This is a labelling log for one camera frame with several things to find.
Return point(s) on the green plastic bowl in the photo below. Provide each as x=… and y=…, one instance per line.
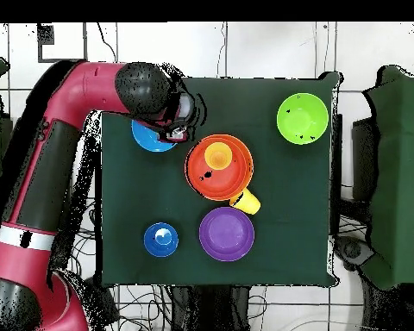
x=302, y=119

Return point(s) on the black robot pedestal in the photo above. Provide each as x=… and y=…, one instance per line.
x=207, y=310

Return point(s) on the pale yellow ribbed cup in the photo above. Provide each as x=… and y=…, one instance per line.
x=218, y=157

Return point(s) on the yellow plastic cup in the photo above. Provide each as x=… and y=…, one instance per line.
x=248, y=203

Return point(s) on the black square floor frame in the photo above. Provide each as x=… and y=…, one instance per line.
x=39, y=51

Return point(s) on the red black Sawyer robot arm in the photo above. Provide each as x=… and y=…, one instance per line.
x=65, y=103

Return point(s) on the dark green table cloth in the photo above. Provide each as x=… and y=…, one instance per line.
x=141, y=189

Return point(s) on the light blue plastic bowl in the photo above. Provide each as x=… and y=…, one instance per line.
x=145, y=139

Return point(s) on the red plastic bowl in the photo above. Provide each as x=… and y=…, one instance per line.
x=217, y=182

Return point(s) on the purple plastic bowl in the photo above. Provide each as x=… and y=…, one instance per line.
x=226, y=234

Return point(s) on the large orange plastic bowl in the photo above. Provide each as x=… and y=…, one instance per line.
x=246, y=151

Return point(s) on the small dark blue bowl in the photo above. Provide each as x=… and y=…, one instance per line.
x=151, y=244

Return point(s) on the black power box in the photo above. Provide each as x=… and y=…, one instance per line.
x=103, y=303

